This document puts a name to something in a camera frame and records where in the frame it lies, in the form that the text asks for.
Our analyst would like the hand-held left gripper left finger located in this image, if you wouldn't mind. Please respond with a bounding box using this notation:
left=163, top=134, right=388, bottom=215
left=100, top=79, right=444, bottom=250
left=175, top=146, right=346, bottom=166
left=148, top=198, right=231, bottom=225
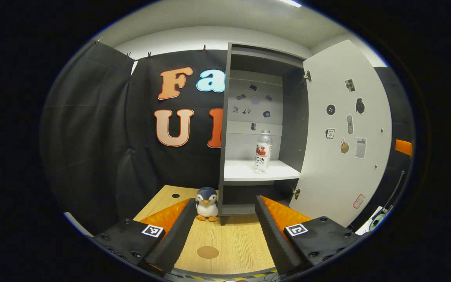
left=87, top=198, right=198, bottom=275

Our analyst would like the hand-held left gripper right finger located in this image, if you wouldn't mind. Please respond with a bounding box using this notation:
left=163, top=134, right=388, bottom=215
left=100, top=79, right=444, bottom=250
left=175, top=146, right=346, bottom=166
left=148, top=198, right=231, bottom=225
left=254, top=195, right=363, bottom=276

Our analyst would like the white cabinet door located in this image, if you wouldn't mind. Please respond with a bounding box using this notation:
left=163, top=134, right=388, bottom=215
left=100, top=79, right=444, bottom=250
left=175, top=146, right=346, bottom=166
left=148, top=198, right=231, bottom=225
left=289, top=39, right=393, bottom=228

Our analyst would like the clear plastic bottle red label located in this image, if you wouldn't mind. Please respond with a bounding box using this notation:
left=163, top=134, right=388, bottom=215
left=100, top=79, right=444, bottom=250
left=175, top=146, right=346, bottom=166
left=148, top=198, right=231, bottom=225
left=254, top=130, right=273, bottom=174

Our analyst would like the grey cabinet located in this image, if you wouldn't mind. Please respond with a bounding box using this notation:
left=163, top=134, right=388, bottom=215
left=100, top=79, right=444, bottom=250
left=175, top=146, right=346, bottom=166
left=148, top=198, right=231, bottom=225
left=218, top=42, right=310, bottom=216

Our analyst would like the penguin plush toy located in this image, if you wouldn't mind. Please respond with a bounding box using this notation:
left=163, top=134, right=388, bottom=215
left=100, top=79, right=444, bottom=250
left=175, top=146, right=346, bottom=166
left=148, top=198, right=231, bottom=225
left=195, top=187, right=220, bottom=222

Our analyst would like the black backdrop cloth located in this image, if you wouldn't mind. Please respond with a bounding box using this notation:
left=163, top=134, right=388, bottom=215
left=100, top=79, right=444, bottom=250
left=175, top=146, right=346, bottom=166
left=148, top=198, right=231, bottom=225
left=40, top=41, right=414, bottom=235

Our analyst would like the row of black cloth clips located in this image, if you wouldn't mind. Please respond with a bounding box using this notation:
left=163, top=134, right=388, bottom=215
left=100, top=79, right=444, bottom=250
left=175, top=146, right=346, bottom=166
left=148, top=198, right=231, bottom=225
left=96, top=37, right=207, bottom=59

